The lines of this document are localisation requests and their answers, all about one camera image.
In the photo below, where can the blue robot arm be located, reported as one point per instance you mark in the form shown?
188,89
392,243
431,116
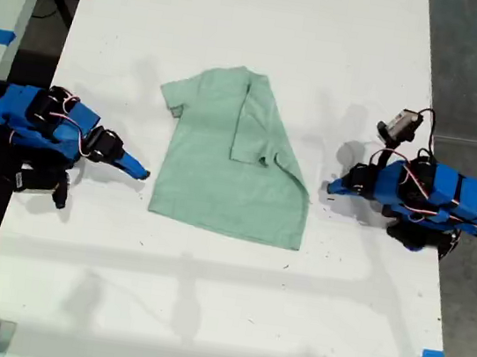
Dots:
462,196
13,107

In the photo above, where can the pale green t-shirt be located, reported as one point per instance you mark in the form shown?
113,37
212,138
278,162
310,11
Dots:
203,173

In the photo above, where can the grey black camera box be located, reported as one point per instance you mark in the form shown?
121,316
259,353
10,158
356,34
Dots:
399,125

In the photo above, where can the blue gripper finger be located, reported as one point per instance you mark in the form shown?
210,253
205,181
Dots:
131,171
133,161
343,191
342,182

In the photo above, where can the black camera stalk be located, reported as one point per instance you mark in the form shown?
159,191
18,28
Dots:
60,195
382,153

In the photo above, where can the metal plate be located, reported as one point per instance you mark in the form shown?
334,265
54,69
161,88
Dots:
7,332

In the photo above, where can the black camera box white label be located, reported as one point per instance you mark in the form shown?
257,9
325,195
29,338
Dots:
38,182

